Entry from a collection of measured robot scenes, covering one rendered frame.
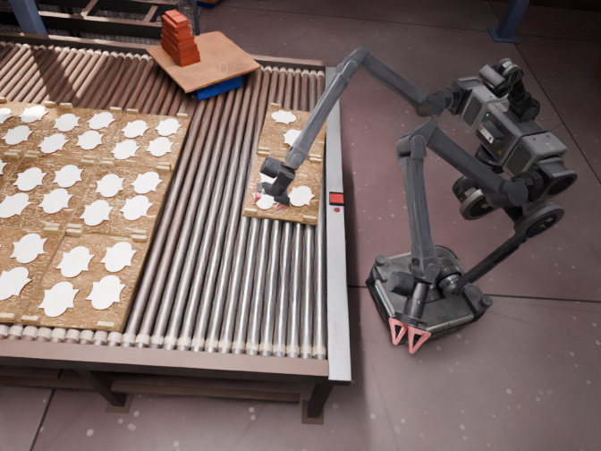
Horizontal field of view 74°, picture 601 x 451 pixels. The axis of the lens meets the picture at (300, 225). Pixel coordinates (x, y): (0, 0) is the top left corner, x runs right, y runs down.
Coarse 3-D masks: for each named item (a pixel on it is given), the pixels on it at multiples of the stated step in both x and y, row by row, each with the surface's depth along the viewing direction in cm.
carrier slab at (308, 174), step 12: (300, 168) 205; (312, 168) 205; (252, 180) 197; (300, 180) 200; (312, 180) 200; (252, 192) 192; (288, 192) 194; (312, 192) 195; (276, 204) 188; (312, 204) 190; (252, 216) 184; (264, 216) 183; (276, 216) 184; (288, 216) 185; (300, 216) 185; (312, 216) 186
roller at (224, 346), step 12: (264, 72) 264; (264, 84) 252; (264, 96) 244; (264, 108) 237; (252, 144) 218; (252, 156) 210; (252, 168) 204; (240, 228) 180; (240, 240) 176; (240, 252) 172; (240, 264) 168; (240, 276) 166; (228, 300) 158; (228, 312) 154; (228, 324) 151; (228, 336) 148; (228, 348) 146
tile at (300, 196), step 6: (300, 186) 196; (306, 186) 196; (294, 192) 193; (300, 192) 193; (306, 192) 193; (294, 198) 191; (300, 198) 191; (306, 198) 191; (294, 204) 188; (300, 204) 188; (306, 204) 189
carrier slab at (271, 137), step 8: (272, 112) 232; (296, 112) 234; (304, 112) 234; (272, 120) 227; (296, 120) 229; (304, 120) 230; (264, 128) 222; (272, 128) 223; (280, 128) 223; (288, 128) 224; (296, 128) 225; (264, 136) 218; (272, 136) 219; (280, 136) 219; (320, 136) 222; (264, 144) 214; (272, 144) 214; (280, 144) 215; (312, 144) 217; (320, 144) 218; (256, 152) 210; (272, 152) 210; (280, 152) 211; (312, 152) 213; (320, 152) 214
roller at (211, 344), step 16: (256, 80) 254; (256, 96) 243; (256, 112) 236; (240, 176) 200; (240, 192) 193; (240, 208) 189; (224, 256) 170; (224, 272) 165; (224, 288) 161; (208, 336) 148
